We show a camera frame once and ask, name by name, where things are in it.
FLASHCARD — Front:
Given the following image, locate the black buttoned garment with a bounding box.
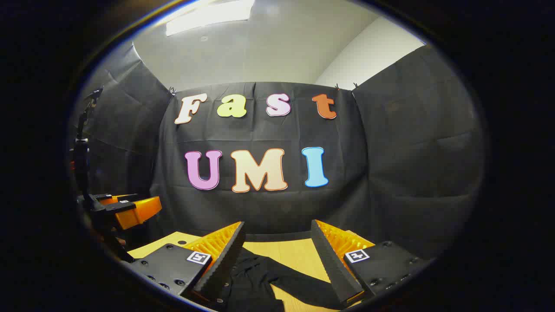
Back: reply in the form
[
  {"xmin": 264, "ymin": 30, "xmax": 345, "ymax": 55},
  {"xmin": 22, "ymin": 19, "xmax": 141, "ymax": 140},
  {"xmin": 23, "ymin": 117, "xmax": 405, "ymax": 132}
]
[{"xmin": 219, "ymin": 248, "xmax": 347, "ymax": 312}]

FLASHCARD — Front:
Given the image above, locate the white ceiling light panel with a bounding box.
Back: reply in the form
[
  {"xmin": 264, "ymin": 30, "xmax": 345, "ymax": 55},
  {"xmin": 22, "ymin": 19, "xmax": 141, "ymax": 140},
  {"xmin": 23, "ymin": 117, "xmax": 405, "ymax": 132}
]
[{"xmin": 166, "ymin": 0, "xmax": 255, "ymax": 36}]

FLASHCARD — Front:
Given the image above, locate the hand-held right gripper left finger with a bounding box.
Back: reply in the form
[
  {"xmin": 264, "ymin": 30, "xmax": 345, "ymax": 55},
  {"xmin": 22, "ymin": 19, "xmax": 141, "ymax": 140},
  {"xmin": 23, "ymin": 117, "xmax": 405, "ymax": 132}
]
[{"xmin": 130, "ymin": 221, "xmax": 246, "ymax": 309}]

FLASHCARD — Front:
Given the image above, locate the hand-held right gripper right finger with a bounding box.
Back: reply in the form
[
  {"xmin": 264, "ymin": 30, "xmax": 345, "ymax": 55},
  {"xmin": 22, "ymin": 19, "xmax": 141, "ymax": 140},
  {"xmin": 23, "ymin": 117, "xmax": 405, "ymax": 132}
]
[{"xmin": 310, "ymin": 219, "xmax": 434, "ymax": 309}]

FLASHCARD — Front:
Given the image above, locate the black backdrop cloth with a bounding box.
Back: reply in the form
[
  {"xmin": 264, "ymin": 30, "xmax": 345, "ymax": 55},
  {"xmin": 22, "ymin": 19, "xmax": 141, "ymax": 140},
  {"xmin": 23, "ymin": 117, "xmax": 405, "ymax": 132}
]
[{"xmin": 72, "ymin": 41, "xmax": 486, "ymax": 260}]

